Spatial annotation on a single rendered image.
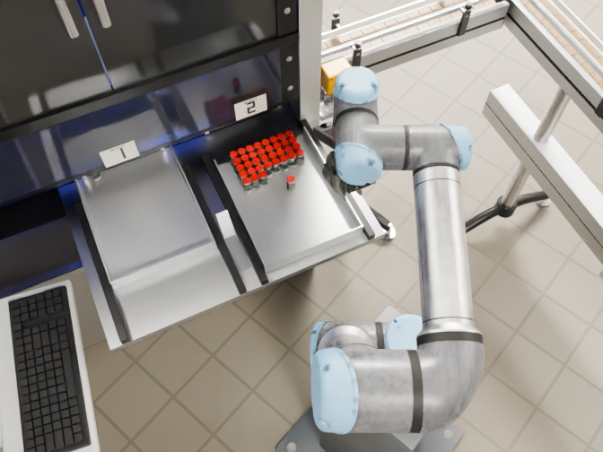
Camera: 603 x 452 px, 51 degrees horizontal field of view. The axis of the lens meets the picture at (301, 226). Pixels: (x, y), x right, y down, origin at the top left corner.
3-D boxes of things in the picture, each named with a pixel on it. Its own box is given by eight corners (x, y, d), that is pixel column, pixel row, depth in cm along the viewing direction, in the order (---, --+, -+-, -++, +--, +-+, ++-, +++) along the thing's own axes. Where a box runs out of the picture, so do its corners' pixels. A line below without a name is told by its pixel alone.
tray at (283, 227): (214, 167, 165) (213, 159, 162) (304, 134, 170) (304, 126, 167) (265, 273, 149) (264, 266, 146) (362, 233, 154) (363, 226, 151)
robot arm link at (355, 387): (378, 373, 138) (423, 445, 83) (310, 372, 138) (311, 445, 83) (377, 317, 138) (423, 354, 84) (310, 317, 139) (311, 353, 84)
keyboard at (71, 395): (9, 303, 154) (5, 299, 152) (66, 286, 156) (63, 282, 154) (27, 466, 135) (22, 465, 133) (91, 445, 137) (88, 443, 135)
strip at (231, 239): (218, 225, 156) (215, 213, 151) (230, 221, 156) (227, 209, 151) (239, 272, 149) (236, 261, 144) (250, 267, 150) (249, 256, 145)
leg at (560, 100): (486, 206, 253) (551, 70, 186) (505, 198, 254) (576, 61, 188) (500, 223, 248) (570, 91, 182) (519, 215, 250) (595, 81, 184)
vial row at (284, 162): (239, 181, 162) (237, 171, 158) (301, 158, 166) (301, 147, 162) (242, 188, 161) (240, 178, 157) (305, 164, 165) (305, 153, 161)
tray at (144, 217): (76, 181, 163) (72, 173, 160) (170, 146, 168) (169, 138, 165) (113, 289, 147) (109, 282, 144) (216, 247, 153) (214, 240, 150)
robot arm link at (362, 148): (407, 160, 98) (402, 107, 103) (336, 160, 98) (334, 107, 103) (401, 188, 104) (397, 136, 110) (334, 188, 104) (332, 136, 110)
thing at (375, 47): (305, 103, 180) (305, 64, 167) (283, 67, 187) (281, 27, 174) (504, 30, 195) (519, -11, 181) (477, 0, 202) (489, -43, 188)
